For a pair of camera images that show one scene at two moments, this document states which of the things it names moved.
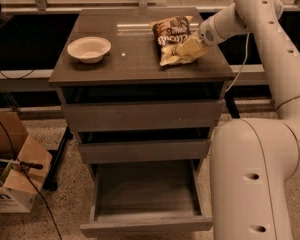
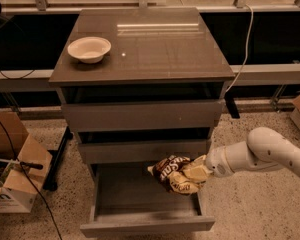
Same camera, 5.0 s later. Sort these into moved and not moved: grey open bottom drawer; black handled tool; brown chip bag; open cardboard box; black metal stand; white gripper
Moved: white gripper; brown chip bag
Not moved: black handled tool; open cardboard box; grey open bottom drawer; black metal stand
